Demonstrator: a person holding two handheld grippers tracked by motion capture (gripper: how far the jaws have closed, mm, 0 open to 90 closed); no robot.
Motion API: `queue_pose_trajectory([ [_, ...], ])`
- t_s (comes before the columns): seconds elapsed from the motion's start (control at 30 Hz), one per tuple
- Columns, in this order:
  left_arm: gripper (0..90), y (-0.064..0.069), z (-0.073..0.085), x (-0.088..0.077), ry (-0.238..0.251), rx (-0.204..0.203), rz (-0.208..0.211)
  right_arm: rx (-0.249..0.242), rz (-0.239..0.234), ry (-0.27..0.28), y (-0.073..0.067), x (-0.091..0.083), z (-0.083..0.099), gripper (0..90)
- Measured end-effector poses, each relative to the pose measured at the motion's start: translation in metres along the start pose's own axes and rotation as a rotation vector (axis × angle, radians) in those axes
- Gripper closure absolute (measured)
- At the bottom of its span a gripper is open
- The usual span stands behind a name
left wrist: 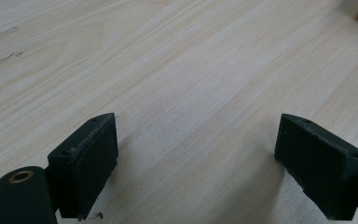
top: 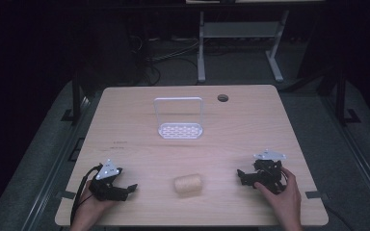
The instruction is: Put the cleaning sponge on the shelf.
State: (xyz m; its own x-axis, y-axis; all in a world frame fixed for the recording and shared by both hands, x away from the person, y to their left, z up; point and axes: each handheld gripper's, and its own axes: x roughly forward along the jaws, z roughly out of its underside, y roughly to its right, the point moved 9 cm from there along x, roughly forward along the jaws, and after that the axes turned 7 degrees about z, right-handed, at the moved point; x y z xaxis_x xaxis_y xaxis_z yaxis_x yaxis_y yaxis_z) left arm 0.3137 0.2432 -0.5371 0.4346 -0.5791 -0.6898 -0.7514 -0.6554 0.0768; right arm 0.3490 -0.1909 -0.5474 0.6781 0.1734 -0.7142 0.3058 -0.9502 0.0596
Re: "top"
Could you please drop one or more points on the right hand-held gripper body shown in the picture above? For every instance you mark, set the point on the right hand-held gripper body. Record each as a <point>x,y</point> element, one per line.
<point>268,171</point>

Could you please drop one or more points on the dark round table grommet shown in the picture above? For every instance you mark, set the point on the dark round table grommet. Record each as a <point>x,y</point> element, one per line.
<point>222,98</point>

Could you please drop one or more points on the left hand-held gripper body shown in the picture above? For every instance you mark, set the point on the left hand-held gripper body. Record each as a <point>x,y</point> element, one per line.
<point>107,170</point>

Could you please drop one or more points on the person's right hand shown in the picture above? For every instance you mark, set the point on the person's right hand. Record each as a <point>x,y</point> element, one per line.
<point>282,199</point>

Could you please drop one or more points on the grey metal stand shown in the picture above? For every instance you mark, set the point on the grey metal stand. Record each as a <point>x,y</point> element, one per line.
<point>241,29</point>

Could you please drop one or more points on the black frame post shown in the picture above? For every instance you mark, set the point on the black frame post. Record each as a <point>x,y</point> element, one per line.
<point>76,96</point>
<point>342,96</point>

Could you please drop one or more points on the grey table bracket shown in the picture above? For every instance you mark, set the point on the grey table bracket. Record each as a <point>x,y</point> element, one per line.
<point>66,194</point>
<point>313,194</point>

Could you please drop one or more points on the person's left hand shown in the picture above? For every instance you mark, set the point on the person's left hand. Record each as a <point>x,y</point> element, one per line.
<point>91,207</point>

